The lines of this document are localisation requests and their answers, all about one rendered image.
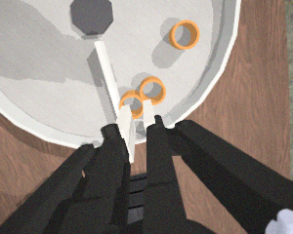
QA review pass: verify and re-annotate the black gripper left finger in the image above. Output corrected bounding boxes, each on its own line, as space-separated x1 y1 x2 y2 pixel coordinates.
0 104 136 234

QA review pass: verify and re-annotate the grey hollow cylinder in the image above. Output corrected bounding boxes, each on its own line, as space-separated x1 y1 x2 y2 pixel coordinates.
133 113 147 141

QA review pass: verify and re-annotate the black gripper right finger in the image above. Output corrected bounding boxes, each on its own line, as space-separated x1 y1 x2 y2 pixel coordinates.
143 99 293 234

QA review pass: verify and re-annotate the orange hollow cylinder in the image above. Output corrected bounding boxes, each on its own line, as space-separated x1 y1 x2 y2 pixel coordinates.
168 19 200 50
140 76 166 105
119 90 144 119

